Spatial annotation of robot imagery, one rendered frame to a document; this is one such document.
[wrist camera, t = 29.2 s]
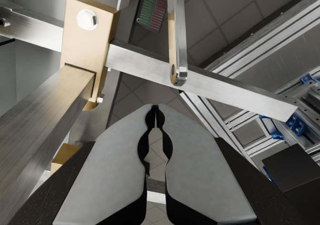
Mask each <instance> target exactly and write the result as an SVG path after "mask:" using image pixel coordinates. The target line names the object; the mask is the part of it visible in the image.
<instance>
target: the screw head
mask: <svg viewBox="0 0 320 225"><path fill-rule="evenodd" d="M77 22H78V26H80V27H82V28H83V29H85V30H89V31H90V30H93V29H95V28H96V27H97V25H98V18H97V15H96V14H95V13H94V12H93V11H92V10H89V9H83V10H81V11H80V12H79V13H78V15H77Z"/></svg>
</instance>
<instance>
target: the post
mask: <svg viewBox="0 0 320 225"><path fill-rule="evenodd" d="M94 77H95V73H94V72H90V71H87V70H84V69H81V68H77V67H74V66H71V65H67V64H66V65H65V66H63V67H62V68H61V69H60V70H58V71H57V72H56V73H55V74H53V75H52V76H51V77H49V78H48V79H47V80H46V81H45V82H44V83H42V84H41V85H40V86H39V87H37V88H36V89H35V90H33V91H32V92H31V93H30V94H28V95H27V96H26V97H25V98H23V99H22V100H21V101H20V102H18V103H17V104H16V105H15V106H13V107H12V108H11V109H10V110H8V111H7V112H6V113H5V114H3V115H2V116H1V117H0V225H6V224H7V223H8V222H9V220H10V219H11V218H12V217H13V216H14V214H15V213H16V212H17V211H18V209H19V208H20V207H21V206H22V205H23V204H24V202H25V201H26V200H27V198H28V197H29V195H30V194H31V192H32V190H33V189H34V187H35V185H36V184H37V182H38V180H39V179H40V177H41V176H42V174H43V173H44V171H45V169H46V168H47V166H48V165H49V163H50V161H51V160H52V158H53V157H54V155H55V153H56V152H57V150H58V148H59V147H60V145H61V144H62V142H63V140H64V139H65V137H66V136H67V134H68V132H69V131H70V129H71V128H72V126H73V124H74V123H75V121H76V120H77V118H78V116H79V115H80V113H81V111H82V110H83V108H84V107H85V105H86V103H87V102H88V100H89V98H90V97H91V92H92V87H93V82H94Z"/></svg>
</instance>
